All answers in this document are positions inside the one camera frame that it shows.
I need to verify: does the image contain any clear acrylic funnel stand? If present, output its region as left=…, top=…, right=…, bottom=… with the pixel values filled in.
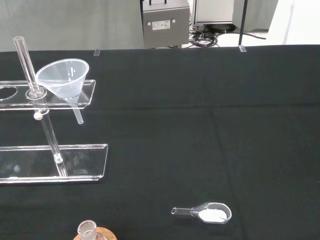
left=0, top=36, right=109, bottom=187

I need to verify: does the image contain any glass weighing funnel with powder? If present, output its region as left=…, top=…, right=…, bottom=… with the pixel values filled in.
left=170, top=201, right=232, bottom=225

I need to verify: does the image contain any black bench cloth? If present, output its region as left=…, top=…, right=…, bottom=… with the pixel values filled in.
left=0, top=44, right=320, bottom=240

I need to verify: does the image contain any grey metal equipment box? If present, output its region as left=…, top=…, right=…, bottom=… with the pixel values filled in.
left=140, top=0, right=191, bottom=49

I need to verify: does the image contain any white cabinet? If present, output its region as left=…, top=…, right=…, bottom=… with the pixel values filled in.
left=193, top=0, right=236, bottom=26

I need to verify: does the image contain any black upright pole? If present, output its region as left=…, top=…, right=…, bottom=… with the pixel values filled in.
left=238, top=0, right=248, bottom=47

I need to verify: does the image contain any round-bottom glass flask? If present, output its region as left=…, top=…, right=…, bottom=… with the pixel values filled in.
left=76, top=219, right=108, bottom=240

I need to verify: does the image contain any black cable bundle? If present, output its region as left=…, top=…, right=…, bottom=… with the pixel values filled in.
left=188, top=23, right=267, bottom=48

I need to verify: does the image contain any cork ring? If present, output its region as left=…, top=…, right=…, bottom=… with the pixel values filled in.
left=72, top=226, right=118, bottom=240

